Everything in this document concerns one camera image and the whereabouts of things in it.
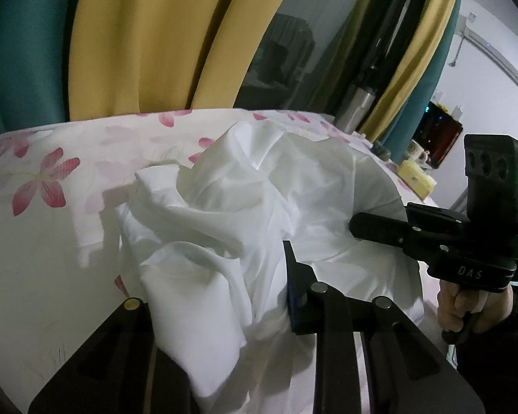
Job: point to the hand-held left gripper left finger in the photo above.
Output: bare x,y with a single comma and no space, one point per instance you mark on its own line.
129,323

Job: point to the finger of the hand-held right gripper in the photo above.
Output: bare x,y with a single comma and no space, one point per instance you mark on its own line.
380,226

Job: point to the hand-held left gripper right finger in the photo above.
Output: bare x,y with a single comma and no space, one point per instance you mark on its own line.
292,297

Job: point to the white shirt with black collar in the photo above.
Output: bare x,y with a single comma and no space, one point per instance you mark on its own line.
241,224

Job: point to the person's right forearm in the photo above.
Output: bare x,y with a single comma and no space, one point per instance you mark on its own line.
505,353

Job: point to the person's right hand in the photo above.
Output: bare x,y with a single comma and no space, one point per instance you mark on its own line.
451,310

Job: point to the yellow tissue pack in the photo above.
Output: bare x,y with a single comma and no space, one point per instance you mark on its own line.
416,179

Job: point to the small dark object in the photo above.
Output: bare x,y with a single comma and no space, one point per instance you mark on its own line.
382,151

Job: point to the white printed mug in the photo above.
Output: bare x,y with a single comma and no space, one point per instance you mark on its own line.
416,152

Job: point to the black computer case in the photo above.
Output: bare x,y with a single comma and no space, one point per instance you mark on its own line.
444,138

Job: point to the stainless steel tumbler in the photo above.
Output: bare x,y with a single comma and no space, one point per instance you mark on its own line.
356,110

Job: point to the floral bed sheet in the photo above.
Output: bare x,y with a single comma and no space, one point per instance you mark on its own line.
47,233

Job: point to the teal curtain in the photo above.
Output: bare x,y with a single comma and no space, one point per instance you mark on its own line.
440,77
21,60

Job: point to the yellow curtain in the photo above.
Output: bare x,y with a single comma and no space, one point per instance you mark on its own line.
155,39
418,51

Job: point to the dark glass window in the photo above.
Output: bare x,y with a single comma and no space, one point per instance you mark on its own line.
293,43

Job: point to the white wall air conditioner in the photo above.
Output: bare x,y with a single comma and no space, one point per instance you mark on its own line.
496,47

